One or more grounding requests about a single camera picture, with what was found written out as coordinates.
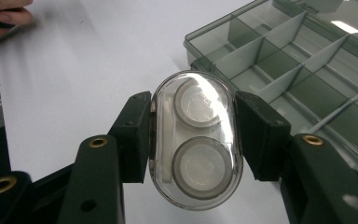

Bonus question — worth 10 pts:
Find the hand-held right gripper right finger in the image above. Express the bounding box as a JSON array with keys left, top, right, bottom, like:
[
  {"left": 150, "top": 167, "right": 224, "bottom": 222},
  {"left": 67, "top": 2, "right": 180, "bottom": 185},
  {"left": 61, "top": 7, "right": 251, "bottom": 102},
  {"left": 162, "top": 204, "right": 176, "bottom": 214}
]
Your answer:
[{"left": 235, "top": 91, "right": 292, "bottom": 182}]

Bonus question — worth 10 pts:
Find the clear oval plastic case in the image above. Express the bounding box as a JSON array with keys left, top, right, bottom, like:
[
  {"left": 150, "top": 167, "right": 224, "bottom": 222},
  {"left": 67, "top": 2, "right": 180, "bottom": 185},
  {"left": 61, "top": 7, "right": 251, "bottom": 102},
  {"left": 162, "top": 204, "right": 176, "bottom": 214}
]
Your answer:
[{"left": 148, "top": 70, "right": 244, "bottom": 212}]

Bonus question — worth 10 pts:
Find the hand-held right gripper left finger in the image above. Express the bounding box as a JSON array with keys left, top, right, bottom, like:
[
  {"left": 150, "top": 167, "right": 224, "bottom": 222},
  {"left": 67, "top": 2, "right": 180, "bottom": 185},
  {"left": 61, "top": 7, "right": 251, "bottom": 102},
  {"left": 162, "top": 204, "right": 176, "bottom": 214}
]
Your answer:
[{"left": 107, "top": 91, "right": 152, "bottom": 184}]

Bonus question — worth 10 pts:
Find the translucent grey organizer box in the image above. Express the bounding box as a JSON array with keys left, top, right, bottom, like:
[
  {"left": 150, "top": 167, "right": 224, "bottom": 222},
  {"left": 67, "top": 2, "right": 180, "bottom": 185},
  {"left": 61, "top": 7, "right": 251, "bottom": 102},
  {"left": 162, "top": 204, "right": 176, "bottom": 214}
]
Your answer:
[{"left": 183, "top": 0, "right": 358, "bottom": 181}]

